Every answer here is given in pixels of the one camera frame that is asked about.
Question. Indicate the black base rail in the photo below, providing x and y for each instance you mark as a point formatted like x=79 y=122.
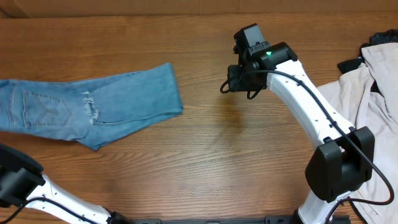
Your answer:
x=214 y=221

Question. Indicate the black garment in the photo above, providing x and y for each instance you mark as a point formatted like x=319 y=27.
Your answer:
x=376 y=66

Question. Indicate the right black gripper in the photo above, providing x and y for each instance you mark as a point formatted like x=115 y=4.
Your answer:
x=235 y=86

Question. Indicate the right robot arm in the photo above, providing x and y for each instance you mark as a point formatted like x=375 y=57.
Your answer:
x=343 y=154

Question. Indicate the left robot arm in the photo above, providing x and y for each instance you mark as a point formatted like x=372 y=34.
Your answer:
x=24 y=185

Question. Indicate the light blue denim jeans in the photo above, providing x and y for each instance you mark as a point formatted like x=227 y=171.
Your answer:
x=93 y=112

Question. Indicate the pale pink garment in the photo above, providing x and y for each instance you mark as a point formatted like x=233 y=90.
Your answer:
x=365 y=108

